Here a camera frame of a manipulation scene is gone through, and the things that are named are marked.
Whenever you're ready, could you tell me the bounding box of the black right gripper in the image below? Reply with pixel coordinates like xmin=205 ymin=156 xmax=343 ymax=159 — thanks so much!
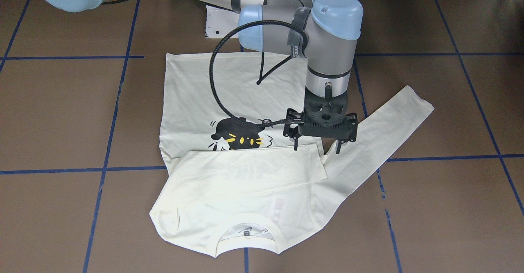
xmin=293 ymin=90 xmax=358 ymax=154

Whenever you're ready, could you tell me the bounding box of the cream long-sleeve cat shirt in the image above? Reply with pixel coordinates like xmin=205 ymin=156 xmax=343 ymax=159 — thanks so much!
xmin=149 ymin=53 xmax=434 ymax=257

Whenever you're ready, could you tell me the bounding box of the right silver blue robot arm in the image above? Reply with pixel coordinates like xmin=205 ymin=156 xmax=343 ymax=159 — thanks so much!
xmin=45 ymin=0 xmax=364 ymax=153

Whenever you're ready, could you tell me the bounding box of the brown paper table cover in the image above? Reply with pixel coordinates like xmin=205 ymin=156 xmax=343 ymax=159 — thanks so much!
xmin=1 ymin=0 xmax=523 ymax=273

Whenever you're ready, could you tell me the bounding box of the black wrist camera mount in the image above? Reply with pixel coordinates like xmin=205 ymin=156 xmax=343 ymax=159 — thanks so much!
xmin=282 ymin=108 xmax=304 ymax=141

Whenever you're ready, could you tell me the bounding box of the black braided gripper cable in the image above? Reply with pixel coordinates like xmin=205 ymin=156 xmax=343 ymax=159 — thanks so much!
xmin=209 ymin=20 xmax=305 ymax=129

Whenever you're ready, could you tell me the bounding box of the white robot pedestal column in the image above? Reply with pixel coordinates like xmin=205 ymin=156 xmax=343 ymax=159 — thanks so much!
xmin=206 ymin=5 xmax=263 ymax=52

